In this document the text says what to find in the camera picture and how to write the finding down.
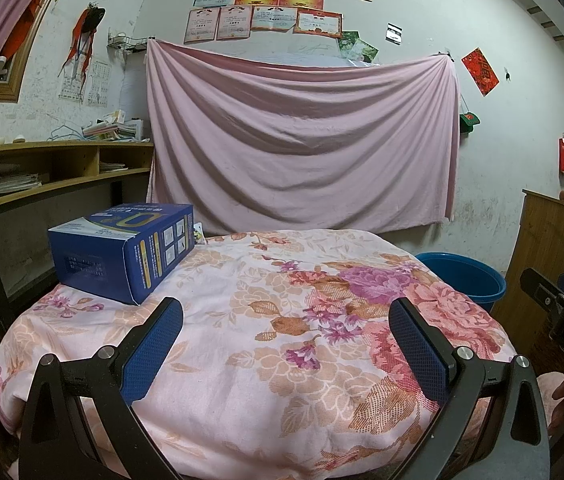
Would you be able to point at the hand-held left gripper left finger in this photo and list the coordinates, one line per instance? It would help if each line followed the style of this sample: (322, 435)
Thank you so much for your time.
(154, 355)

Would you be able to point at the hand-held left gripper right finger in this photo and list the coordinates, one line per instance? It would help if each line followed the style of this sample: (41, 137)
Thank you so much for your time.
(422, 355)

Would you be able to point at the blue plastic basin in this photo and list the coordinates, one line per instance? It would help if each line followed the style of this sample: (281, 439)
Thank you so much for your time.
(467, 280)

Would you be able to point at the wooden cabinet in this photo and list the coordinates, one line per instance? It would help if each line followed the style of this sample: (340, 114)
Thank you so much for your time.
(542, 245)

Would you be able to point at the person's pink pajama leg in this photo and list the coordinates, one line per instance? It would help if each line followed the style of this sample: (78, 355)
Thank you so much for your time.
(547, 410)

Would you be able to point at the floral pink blanket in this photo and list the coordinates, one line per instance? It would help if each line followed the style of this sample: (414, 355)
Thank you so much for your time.
(262, 360)

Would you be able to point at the blue cardboard box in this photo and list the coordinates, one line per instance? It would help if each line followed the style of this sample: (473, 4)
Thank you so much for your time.
(96, 260)

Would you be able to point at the small colourful packet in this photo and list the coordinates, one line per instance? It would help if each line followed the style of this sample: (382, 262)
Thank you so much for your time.
(199, 234)

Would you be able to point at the green cap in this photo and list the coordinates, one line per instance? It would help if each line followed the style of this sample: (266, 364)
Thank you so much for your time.
(469, 122)

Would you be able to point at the stack of papers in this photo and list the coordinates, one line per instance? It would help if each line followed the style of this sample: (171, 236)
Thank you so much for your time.
(114, 166)
(16, 185)

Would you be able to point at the wooden shelf desk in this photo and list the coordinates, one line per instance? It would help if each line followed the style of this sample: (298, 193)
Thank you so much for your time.
(71, 147)

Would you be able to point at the stack of books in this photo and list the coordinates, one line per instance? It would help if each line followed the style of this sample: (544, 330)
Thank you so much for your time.
(114, 129)

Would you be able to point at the pink hanging sheet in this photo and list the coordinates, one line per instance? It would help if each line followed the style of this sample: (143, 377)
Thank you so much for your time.
(302, 135)

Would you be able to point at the green photo print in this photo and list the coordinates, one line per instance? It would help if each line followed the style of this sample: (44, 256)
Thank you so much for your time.
(346, 40)
(366, 52)

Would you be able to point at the red tassel ornament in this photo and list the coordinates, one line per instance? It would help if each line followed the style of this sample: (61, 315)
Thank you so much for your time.
(81, 35)

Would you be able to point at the red cloth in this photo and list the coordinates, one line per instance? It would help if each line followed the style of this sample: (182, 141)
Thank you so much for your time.
(21, 30)

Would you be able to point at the red wall poster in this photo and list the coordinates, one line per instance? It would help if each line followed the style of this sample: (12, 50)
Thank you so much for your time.
(481, 71)

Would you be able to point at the paper wall calendar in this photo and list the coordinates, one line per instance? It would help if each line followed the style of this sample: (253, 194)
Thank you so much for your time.
(74, 87)

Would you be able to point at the black white wall card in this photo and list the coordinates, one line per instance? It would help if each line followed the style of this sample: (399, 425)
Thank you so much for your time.
(394, 33)

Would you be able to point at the wooden wall frame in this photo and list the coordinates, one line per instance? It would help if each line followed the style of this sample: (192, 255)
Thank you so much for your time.
(11, 77)

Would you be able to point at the group of wall certificates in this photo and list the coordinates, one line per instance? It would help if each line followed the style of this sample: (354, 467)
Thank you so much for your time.
(262, 5)

